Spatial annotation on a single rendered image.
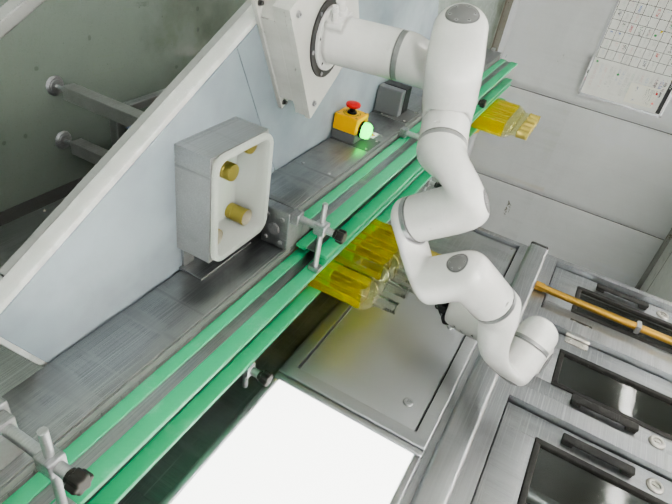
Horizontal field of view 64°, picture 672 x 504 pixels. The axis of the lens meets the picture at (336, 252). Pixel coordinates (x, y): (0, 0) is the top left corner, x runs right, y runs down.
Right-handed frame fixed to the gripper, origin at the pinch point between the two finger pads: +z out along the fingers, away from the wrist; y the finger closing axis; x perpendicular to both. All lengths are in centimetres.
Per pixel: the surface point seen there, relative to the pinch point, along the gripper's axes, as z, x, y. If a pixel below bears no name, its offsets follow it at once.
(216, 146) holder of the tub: 29, 41, 33
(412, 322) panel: 2.7, -0.2, -12.7
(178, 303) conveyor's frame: 25, 52, 6
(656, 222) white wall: 21, -597, -212
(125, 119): 86, 27, 13
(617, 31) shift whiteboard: 144, -562, -25
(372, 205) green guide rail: 26.6, -7.1, 6.3
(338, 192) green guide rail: 27.9, 6.1, 13.6
